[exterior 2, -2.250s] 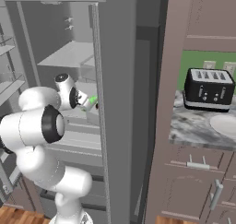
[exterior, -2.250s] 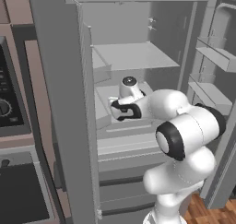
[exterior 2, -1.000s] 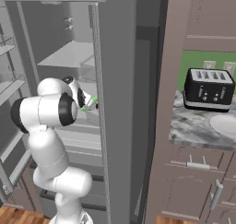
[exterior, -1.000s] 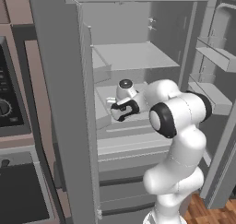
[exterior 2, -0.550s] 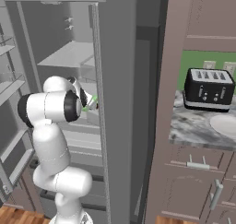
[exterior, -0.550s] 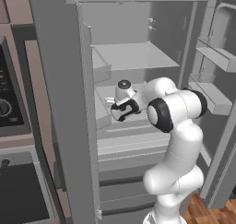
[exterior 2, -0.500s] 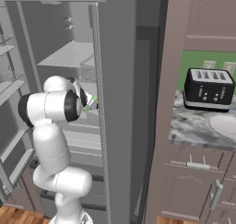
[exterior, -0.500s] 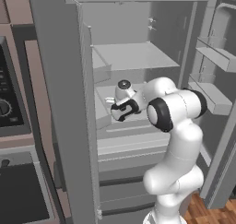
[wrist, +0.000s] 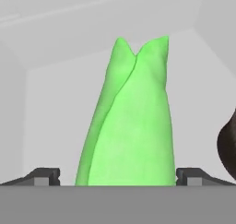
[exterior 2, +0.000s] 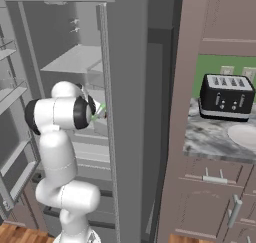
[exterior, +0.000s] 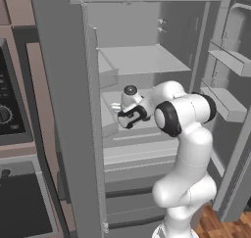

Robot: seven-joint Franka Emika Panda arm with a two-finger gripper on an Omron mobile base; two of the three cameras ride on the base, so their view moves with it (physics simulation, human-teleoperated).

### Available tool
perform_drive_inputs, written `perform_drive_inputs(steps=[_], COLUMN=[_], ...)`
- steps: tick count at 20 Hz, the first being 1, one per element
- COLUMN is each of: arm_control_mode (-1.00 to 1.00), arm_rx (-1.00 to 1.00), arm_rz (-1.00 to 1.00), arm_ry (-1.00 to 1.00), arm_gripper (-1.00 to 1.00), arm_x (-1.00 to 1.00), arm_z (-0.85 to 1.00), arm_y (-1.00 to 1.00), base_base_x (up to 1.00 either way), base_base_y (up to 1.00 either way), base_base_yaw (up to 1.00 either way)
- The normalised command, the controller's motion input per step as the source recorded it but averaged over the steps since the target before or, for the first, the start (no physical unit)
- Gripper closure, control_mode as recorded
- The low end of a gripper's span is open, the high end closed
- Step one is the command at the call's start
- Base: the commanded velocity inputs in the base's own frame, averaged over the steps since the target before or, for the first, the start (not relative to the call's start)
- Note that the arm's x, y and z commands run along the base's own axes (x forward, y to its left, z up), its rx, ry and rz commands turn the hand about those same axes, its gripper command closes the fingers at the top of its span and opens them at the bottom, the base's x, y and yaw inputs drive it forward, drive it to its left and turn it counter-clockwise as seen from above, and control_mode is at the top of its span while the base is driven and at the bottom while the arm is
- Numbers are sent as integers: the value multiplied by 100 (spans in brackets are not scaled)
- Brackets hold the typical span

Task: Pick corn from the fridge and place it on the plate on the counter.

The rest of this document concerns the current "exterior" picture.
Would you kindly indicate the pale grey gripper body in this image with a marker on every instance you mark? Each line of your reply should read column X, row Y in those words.
column 114, row 106

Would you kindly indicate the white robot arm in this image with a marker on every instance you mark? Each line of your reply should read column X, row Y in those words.
column 186, row 157

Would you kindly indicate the wide grey fridge door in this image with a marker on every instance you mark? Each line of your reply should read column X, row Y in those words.
column 68, row 118

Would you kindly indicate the grey fridge drawer front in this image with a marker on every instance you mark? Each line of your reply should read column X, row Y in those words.
column 137, row 162
column 130, row 206

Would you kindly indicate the grey fridge cabinet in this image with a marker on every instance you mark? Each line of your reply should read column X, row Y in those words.
column 140, row 23

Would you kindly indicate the grey fridge door with bins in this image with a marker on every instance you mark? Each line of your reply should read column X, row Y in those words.
column 233, row 150

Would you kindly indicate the black round oven knob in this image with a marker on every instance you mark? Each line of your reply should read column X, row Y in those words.
column 4, row 114

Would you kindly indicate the grey door bin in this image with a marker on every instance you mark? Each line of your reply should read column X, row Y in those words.
column 232, row 60
column 225, row 104

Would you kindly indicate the black oven door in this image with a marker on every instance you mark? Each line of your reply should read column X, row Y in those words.
column 23, row 202

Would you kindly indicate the black wall oven panel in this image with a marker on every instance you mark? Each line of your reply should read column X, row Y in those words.
column 10, row 95

